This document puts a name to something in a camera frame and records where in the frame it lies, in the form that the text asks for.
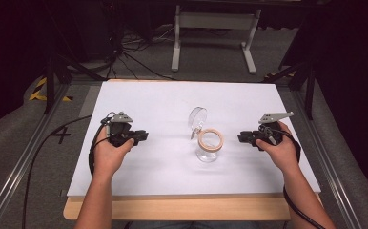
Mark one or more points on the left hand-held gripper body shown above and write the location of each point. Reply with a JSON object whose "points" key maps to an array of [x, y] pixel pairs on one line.
{"points": [[119, 128]]}

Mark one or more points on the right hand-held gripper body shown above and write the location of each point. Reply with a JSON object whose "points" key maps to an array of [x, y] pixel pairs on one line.
{"points": [[269, 129]]}

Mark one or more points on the clear glass jar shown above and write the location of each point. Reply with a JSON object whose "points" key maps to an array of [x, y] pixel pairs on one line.
{"points": [[208, 146]]}

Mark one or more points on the hinged glass jar lid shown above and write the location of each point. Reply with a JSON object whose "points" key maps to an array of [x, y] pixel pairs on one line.
{"points": [[197, 119]]}

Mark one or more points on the person's right hand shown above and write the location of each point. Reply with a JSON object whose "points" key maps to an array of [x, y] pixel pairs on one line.
{"points": [[280, 151]]}

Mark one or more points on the person's left hand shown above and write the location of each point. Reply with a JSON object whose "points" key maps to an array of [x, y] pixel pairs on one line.
{"points": [[109, 154]]}

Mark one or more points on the white table sheet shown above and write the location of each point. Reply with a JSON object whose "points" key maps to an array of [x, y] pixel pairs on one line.
{"points": [[188, 140]]}

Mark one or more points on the black tripod stand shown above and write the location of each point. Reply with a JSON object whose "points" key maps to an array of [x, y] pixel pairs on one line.
{"points": [[61, 63], [299, 76]]}

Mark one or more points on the yellow black floor tape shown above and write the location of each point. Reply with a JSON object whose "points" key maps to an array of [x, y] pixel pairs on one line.
{"points": [[42, 94]]}

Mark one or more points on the white metal stand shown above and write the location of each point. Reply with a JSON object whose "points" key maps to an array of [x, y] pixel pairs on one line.
{"points": [[215, 35]]}

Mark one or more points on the aluminium rail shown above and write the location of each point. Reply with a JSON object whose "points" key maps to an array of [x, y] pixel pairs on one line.
{"points": [[328, 159], [16, 165]]}

